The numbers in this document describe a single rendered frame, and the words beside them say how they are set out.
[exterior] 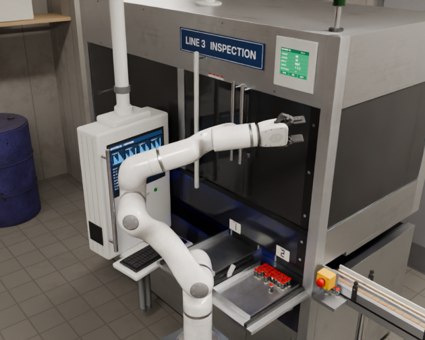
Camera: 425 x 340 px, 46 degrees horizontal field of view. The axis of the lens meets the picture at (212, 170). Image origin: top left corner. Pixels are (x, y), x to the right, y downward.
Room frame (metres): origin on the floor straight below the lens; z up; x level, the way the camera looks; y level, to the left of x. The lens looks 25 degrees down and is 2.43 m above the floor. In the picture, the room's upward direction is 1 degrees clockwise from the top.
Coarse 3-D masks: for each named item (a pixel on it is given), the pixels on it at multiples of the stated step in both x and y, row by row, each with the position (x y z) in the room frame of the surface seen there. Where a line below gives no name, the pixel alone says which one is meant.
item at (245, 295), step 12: (240, 276) 2.07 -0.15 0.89; (252, 276) 2.09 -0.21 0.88; (216, 288) 1.96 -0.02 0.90; (228, 288) 1.99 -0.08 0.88; (240, 288) 1.99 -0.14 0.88; (252, 288) 1.99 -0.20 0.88; (264, 288) 1.99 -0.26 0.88; (276, 288) 1.99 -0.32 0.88; (288, 288) 1.99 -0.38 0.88; (228, 300) 1.86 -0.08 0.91; (240, 300) 1.90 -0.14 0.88; (252, 300) 1.90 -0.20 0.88; (264, 300) 1.90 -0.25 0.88; (276, 300) 1.87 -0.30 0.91; (240, 312) 1.80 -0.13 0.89; (252, 312) 1.81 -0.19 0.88
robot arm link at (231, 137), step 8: (216, 128) 1.64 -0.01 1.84; (224, 128) 1.64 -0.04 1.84; (232, 128) 1.63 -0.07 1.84; (240, 128) 1.63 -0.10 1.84; (248, 128) 1.63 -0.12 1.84; (216, 136) 1.61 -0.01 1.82; (224, 136) 1.61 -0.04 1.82; (232, 136) 1.61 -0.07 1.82; (240, 136) 1.61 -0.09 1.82; (248, 136) 1.61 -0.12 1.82; (216, 144) 1.60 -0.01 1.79; (224, 144) 1.60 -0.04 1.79; (232, 144) 1.61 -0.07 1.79; (240, 144) 1.61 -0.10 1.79; (248, 144) 1.61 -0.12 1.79
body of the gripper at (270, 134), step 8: (272, 120) 1.65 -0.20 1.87; (264, 128) 1.62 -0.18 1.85; (272, 128) 1.62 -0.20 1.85; (280, 128) 1.62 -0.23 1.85; (264, 136) 1.62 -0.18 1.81; (272, 136) 1.63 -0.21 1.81; (280, 136) 1.63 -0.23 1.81; (264, 144) 1.64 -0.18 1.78; (272, 144) 1.65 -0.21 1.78; (280, 144) 1.65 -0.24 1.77
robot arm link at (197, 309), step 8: (200, 256) 1.67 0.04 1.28; (208, 256) 1.72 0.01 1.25; (208, 264) 1.64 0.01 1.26; (184, 296) 1.63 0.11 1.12; (208, 296) 1.63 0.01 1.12; (184, 304) 1.61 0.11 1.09; (192, 304) 1.59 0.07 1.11; (200, 304) 1.59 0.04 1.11; (208, 304) 1.61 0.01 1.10; (184, 312) 1.61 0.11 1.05; (192, 312) 1.58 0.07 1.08; (200, 312) 1.58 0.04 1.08; (208, 312) 1.60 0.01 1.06
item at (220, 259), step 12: (204, 240) 2.36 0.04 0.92; (216, 240) 2.42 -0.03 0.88; (228, 240) 2.42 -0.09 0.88; (240, 240) 2.42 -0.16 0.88; (216, 252) 2.30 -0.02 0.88; (228, 252) 2.30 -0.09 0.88; (240, 252) 2.30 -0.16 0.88; (252, 252) 2.25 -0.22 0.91; (216, 264) 2.18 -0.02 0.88; (228, 264) 2.14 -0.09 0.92
